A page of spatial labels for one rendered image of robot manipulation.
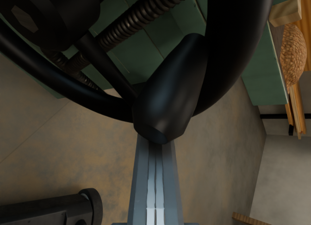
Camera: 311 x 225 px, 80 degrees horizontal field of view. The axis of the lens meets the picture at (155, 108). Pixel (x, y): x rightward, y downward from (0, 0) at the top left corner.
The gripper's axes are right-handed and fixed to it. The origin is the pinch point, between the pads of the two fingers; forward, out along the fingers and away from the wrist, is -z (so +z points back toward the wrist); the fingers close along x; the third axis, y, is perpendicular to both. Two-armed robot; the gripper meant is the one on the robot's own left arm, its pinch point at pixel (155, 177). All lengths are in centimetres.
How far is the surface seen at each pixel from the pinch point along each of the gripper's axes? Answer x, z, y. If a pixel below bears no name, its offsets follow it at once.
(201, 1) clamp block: 4.2, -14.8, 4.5
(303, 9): 27.5, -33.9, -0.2
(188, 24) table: 3.4, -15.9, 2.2
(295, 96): 177, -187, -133
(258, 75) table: 17.5, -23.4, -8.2
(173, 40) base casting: 3.3, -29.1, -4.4
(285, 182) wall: 199, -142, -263
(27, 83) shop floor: -56, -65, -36
